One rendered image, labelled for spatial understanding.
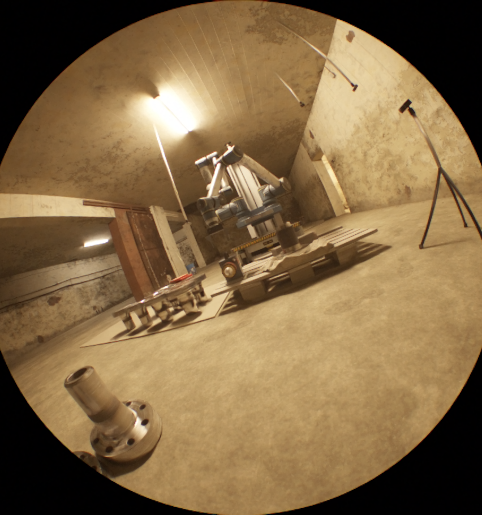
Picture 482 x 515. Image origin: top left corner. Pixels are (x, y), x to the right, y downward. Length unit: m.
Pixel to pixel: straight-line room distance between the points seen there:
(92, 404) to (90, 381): 0.06
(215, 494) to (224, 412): 0.24
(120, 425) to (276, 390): 0.43
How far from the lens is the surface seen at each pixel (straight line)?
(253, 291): 1.14
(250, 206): 3.03
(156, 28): 2.69
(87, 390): 0.54
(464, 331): 0.59
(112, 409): 0.57
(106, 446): 0.63
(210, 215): 1.44
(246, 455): 0.44
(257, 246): 2.31
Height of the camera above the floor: 0.38
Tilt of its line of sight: 4 degrees down
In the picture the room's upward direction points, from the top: 23 degrees counter-clockwise
